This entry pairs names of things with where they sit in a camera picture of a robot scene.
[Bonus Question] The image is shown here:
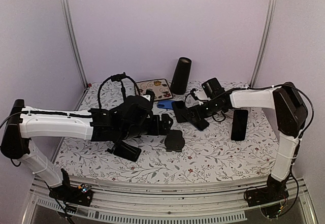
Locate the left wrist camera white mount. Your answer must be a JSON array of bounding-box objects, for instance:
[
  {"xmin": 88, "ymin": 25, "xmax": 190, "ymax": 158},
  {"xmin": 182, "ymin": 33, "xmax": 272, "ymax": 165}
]
[{"xmin": 143, "ymin": 89, "xmax": 155, "ymax": 104}]

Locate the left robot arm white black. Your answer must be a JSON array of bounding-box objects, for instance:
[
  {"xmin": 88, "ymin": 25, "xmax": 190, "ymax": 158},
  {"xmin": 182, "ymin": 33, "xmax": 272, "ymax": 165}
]
[{"xmin": 1, "ymin": 95, "xmax": 173, "ymax": 201}]

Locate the dark grey folding phone stand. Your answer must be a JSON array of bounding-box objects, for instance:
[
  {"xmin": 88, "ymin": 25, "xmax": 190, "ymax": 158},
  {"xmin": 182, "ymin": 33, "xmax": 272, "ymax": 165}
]
[{"xmin": 164, "ymin": 130, "xmax": 185, "ymax": 152}]

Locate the left aluminium frame post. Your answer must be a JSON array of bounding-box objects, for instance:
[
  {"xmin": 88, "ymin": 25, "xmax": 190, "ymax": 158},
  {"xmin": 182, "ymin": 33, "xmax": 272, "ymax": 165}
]
[{"xmin": 60, "ymin": 0, "xmax": 88, "ymax": 88}]

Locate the floral square ceramic plate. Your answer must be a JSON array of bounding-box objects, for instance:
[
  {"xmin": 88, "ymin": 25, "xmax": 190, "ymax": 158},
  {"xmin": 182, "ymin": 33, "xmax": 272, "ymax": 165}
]
[{"xmin": 137, "ymin": 78, "xmax": 173, "ymax": 102}]

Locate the black cylindrical speaker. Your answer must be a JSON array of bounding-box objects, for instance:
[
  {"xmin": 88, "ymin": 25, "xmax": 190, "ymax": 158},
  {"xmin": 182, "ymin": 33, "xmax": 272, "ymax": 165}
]
[{"xmin": 170, "ymin": 57, "xmax": 192, "ymax": 95}]

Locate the right aluminium frame post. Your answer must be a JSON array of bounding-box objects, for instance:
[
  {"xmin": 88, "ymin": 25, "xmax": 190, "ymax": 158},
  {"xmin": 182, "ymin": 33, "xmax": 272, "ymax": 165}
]
[{"xmin": 249, "ymin": 0, "xmax": 277, "ymax": 87}]

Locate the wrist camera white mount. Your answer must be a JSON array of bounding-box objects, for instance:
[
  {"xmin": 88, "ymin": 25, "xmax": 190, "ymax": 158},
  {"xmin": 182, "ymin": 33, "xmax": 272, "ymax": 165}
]
[
  {"xmin": 190, "ymin": 88, "xmax": 204, "ymax": 102},
  {"xmin": 143, "ymin": 89, "xmax": 155, "ymax": 104}
]

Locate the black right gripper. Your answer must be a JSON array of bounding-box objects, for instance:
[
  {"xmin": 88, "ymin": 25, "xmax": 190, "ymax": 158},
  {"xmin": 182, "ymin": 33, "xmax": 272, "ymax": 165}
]
[{"xmin": 186, "ymin": 98, "xmax": 223, "ymax": 123}]

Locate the aluminium frame post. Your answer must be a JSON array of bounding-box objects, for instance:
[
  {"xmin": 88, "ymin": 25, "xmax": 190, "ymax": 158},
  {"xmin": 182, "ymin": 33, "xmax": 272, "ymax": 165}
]
[
  {"xmin": 249, "ymin": 0, "xmax": 277, "ymax": 87},
  {"xmin": 60, "ymin": 0, "xmax": 88, "ymax": 88}
]

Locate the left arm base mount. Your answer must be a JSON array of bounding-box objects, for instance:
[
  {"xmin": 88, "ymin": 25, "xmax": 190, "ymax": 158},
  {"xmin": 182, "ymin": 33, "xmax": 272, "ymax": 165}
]
[{"xmin": 49, "ymin": 169, "xmax": 93, "ymax": 207}]

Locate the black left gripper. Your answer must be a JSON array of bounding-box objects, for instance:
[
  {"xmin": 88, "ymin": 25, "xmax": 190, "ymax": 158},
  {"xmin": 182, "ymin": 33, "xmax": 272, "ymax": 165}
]
[{"xmin": 120, "ymin": 113, "xmax": 174, "ymax": 141}]

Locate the black clamp phone mount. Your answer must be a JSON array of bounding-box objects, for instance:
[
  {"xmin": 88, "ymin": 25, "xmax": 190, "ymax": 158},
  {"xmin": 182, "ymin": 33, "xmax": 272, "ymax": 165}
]
[{"xmin": 106, "ymin": 141, "xmax": 142, "ymax": 162}]

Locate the blue phone face down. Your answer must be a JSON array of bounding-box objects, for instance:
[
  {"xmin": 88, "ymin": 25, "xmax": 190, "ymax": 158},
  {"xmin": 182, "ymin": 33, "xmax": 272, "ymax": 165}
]
[{"xmin": 157, "ymin": 100, "xmax": 175, "ymax": 110}]

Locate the black tall phone holder stand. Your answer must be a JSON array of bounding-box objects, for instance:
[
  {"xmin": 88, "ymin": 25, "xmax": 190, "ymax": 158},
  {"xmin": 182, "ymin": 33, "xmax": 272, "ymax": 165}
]
[{"xmin": 111, "ymin": 72, "xmax": 127, "ymax": 101}]

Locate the blue edged black phone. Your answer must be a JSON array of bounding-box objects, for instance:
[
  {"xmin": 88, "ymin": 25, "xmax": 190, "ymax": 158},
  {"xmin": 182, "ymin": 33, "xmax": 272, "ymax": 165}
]
[{"xmin": 191, "ymin": 119, "xmax": 210, "ymax": 131}]

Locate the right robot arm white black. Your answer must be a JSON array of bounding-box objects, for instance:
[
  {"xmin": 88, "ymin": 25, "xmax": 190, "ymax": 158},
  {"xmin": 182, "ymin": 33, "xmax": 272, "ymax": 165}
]
[{"xmin": 183, "ymin": 78, "xmax": 314, "ymax": 182}]

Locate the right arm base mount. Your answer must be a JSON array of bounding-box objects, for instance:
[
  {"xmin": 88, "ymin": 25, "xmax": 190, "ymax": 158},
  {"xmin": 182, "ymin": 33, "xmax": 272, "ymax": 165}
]
[{"xmin": 243, "ymin": 175, "xmax": 289, "ymax": 207}]

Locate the black braided left cable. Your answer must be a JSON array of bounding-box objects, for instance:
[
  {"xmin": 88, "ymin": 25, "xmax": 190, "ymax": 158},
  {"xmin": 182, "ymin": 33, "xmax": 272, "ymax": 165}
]
[{"xmin": 97, "ymin": 74, "xmax": 139, "ymax": 109}]

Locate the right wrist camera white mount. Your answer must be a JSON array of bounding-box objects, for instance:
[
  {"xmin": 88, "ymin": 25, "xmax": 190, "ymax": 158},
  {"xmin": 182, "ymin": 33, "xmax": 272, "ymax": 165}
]
[{"xmin": 190, "ymin": 88, "xmax": 204, "ymax": 102}]

